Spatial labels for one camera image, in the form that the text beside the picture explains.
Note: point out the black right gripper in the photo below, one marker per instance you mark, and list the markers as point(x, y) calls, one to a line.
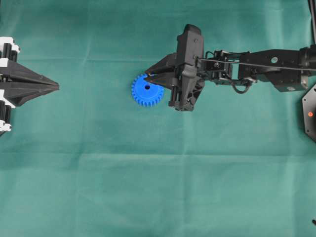
point(190, 47)

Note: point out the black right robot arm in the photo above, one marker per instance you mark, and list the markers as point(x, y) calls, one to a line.
point(286, 70)

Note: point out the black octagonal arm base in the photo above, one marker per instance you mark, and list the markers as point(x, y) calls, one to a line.
point(309, 113)

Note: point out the blue plastic gear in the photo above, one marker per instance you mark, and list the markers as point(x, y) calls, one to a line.
point(144, 93)

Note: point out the green table cloth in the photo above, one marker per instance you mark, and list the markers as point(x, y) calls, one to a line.
point(88, 161)

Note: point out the black frame post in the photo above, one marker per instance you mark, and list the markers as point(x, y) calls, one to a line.
point(312, 8)

